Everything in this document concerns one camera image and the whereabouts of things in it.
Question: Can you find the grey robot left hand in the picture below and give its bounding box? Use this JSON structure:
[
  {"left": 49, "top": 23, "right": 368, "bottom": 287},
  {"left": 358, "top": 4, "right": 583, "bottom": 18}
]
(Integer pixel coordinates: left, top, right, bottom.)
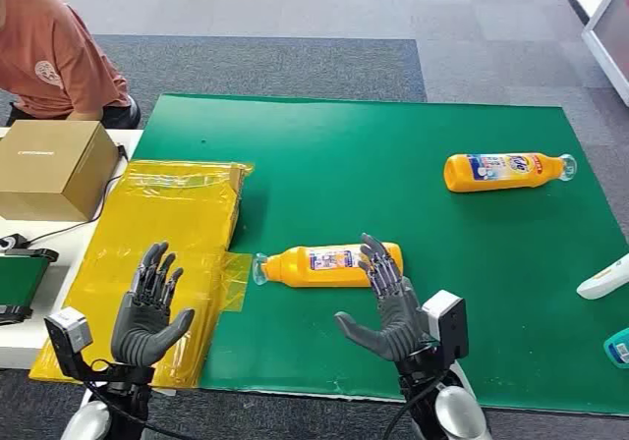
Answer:
[{"left": 109, "top": 242, "right": 196, "bottom": 368}]

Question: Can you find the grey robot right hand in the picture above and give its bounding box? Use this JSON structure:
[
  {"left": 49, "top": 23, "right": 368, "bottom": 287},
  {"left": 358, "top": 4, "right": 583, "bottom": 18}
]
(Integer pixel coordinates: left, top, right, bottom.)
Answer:
[{"left": 334, "top": 232, "right": 433, "bottom": 364}]

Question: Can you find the orange detergent bottle clear cap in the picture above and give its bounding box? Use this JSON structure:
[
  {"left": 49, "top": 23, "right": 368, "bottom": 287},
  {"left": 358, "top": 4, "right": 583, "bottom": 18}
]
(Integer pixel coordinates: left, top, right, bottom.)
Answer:
[
  {"left": 251, "top": 242, "right": 404, "bottom": 290},
  {"left": 442, "top": 152, "right": 577, "bottom": 194}
]

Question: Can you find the white plastic bottle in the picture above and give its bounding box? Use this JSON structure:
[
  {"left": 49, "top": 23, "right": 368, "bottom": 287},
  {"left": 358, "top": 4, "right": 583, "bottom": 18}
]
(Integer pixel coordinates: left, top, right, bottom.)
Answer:
[{"left": 575, "top": 252, "right": 629, "bottom": 302}]

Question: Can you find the yellow plastic bag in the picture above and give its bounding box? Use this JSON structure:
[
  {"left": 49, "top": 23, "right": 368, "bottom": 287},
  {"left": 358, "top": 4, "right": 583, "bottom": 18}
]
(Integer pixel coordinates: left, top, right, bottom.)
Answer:
[{"left": 29, "top": 158, "right": 255, "bottom": 390}]

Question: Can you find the white side table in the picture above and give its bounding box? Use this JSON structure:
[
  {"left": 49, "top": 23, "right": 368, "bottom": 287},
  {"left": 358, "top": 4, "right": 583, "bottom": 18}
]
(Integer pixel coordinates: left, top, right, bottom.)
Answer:
[{"left": 0, "top": 128, "right": 143, "bottom": 370}]

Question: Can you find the black device with green panel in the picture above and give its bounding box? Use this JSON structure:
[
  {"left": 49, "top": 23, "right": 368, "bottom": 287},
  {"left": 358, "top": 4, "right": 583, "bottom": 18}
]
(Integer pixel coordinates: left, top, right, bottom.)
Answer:
[{"left": 0, "top": 234, "right": 60, "bottom": 326}]

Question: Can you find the green table mat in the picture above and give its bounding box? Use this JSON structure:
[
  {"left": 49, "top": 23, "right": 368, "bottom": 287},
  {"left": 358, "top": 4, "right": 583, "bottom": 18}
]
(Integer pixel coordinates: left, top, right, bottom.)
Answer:
[{"left": 132, "top": 93, "right": 629, "bottom": 416}]

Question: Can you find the brown cardboard box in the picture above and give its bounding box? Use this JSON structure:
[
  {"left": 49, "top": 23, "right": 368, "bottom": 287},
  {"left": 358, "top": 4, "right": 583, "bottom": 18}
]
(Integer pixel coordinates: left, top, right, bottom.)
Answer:
[{"left": 0, "top": 120, "right": 122, "bottom": 224}]

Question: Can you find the teal plastic container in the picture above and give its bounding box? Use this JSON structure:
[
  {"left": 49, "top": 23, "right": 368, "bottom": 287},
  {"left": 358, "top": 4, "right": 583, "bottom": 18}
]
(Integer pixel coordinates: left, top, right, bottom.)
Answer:
[{"left": 603, "top": 327, "right": 629, "bottom": 370}]

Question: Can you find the person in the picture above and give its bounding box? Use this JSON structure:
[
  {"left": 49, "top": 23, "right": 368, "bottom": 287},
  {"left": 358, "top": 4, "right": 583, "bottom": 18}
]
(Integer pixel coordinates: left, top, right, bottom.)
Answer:
[{"left": 0, "top": 0, "right": 142, "bottom": 131}]

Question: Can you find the white framed display panel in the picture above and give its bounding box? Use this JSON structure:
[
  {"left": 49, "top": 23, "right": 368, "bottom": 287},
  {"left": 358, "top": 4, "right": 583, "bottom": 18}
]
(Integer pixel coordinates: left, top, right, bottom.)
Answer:
[{"left": 581, "top": 0, "right": 629, "bottom": 108}]

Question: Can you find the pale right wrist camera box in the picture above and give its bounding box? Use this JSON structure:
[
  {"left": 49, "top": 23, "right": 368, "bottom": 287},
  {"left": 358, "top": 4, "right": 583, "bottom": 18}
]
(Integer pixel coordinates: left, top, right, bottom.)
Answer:
[{"left": 421, "top": 289, "right": 470, "bottom": 366}]

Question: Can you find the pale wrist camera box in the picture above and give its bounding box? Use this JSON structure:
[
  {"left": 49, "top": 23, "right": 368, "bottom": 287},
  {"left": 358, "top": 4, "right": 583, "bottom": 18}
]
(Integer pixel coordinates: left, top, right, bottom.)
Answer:
[
  {"left": 44, "top": 306, "right": 94, "bottom": 381},
  {"left": 421, "top": 289, "right": 470, "bottom": 366}
]

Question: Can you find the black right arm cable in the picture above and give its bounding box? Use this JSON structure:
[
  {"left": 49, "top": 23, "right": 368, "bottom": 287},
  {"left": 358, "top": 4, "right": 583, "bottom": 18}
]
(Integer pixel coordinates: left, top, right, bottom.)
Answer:
[{"left": 383, "top": 371, "right": 449, "bottom": 440}]

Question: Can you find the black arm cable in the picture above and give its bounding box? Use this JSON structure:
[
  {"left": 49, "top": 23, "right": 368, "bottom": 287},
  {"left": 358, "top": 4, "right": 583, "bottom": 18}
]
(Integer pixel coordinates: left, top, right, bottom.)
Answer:
[
  {"left": 383, "top": 371, "right": 449, "bottom": 440},
  {"left": 81, "top": 358, "right": 197, "bottom": 440}
]

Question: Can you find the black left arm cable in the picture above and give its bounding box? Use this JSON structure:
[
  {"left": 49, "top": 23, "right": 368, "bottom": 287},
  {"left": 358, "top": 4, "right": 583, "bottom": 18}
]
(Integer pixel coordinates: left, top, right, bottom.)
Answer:
[{"left": 81, "top": 358, "right": 197, "bottom": 440}]

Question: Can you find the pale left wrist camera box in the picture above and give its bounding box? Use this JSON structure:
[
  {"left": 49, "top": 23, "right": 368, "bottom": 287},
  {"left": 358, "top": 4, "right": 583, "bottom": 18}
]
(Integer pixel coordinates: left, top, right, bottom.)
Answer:
[{"left": 44, "top": 306, "right": 94, "bottom": 381}]

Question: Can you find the thin black cable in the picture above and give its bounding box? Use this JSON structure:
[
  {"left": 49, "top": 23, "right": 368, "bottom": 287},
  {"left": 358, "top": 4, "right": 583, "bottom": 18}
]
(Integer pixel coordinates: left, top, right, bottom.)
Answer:
[{"left": 24, "top": 143, "right": 130, "bottom": 247}]

